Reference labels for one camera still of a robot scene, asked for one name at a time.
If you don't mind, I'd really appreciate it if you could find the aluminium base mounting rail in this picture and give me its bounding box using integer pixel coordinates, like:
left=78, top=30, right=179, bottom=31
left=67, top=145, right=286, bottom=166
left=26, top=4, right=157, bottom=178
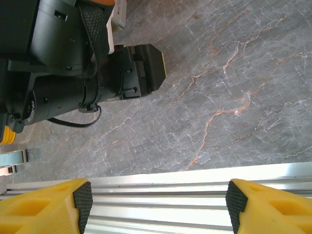
left=0, top=161, right=312, bottom=234

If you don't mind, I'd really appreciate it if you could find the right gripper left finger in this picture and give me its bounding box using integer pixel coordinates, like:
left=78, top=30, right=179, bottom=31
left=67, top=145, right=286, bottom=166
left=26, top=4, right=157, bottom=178
left=0, top=177, right=94, bottom=234

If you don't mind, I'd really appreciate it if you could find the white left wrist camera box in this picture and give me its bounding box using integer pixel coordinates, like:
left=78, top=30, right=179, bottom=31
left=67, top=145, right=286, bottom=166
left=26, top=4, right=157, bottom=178
left=106, top=0, right=128, bottom=56

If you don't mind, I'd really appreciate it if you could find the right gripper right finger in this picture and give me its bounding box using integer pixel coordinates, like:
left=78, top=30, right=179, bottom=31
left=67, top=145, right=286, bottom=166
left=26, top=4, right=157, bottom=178
left=225, top=178, right=312, bottom=234

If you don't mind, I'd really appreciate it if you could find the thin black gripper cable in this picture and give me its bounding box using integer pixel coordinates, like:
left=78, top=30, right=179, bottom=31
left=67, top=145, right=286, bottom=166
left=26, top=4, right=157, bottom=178
left=46, top=104, right=102, bottom=128

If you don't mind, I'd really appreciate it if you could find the black mesh strap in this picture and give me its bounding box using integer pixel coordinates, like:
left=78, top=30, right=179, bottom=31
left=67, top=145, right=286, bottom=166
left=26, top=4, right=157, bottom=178
left=77, top=4, right=110, bottom=81

